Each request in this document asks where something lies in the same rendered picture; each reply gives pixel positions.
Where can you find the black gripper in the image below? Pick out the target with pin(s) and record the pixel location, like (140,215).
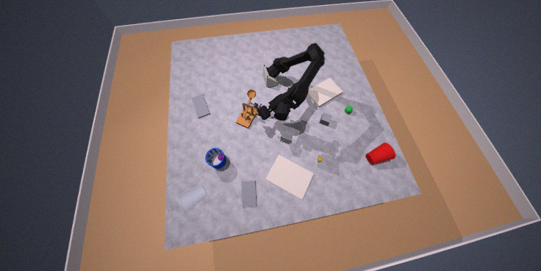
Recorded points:
(264,112)

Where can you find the blue mug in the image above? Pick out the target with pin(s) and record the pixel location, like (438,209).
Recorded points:
(211,158)

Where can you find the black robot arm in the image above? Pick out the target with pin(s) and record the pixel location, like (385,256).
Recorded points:
(300,89)

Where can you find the red cup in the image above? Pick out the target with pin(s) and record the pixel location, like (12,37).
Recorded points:
(383,153)

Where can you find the pale pink flat block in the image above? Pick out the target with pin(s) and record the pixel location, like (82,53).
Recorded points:
(324,92)

